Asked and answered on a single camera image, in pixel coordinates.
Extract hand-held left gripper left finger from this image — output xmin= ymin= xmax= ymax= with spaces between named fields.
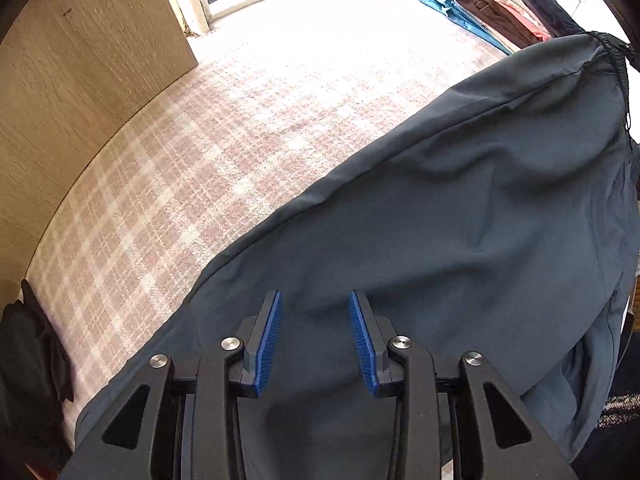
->
xmin=60 ymin=289 xmax=285 ymax=480

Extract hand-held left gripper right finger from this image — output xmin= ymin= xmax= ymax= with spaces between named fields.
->
xmin=348 ymin=289 xmax=581 ymax=480

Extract dark grey pants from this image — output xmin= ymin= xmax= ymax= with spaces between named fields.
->
xmin=75 ymin=30 xmax=640 ymax=480

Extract stack of folded clothes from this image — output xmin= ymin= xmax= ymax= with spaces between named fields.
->
xmin=407 ymin=0 xmax=593 ymax=57

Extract pink plaid blanket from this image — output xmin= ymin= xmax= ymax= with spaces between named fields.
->
xmin=22 ymin=25 xmax=506 ymax=403

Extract black garment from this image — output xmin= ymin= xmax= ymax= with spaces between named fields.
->
xmin=0 ymin=280 xmax=76 ymax=461

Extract light oak wooden panel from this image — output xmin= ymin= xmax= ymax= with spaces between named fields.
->
xmin=0 ymin=0 xmax=199 ymax=301

